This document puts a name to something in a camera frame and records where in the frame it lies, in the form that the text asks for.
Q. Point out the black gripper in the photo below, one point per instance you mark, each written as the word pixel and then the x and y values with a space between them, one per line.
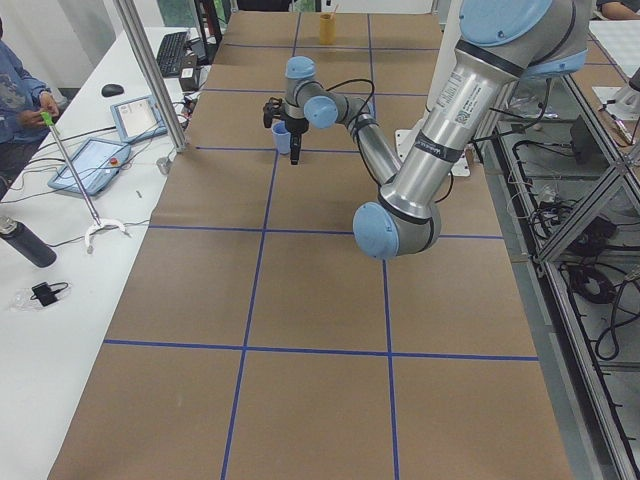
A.
pixel 294 128

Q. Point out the blue plastic cup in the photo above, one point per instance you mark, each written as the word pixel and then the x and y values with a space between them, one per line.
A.
pixel 281 137

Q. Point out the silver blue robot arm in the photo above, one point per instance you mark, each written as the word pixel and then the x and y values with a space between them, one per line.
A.
pixel 500 42

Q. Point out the yellow bamboo cup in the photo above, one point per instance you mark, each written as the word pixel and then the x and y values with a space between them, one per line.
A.
pixel 327 29

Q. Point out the black box on table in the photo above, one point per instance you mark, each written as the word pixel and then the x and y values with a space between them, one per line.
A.
pixel 189 78

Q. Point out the black keyboard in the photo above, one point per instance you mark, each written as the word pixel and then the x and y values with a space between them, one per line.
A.
pixel 171 52

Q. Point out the blue teach pendant tablet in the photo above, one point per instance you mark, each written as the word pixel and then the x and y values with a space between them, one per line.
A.
pixel 138 119

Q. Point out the black computer mouse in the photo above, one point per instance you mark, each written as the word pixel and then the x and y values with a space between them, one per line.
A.
pixel 111 90

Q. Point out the brown paper table cover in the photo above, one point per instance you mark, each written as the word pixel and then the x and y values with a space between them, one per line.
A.
pixel 254 340

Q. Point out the person in blue shirt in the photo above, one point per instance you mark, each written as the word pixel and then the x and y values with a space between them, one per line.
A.
pixel 23 100

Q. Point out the black water bottle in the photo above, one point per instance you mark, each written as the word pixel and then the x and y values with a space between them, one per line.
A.
pixel 22 239

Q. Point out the small black device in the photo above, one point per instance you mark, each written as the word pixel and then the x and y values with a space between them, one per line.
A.
pixel 47 294

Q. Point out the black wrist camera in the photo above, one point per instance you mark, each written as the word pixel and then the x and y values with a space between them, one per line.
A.
pixel 272 110

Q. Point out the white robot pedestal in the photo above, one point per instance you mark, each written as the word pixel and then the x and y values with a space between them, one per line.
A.
pixel 448 13

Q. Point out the aluminium frame post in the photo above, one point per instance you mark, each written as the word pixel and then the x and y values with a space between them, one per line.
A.
pixel 141 48

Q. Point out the grabber stick with green handle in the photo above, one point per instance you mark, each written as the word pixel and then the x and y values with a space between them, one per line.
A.
pixel 99 223

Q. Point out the aluminium frame rack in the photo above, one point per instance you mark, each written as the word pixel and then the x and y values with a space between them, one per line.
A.
pixel 569 150

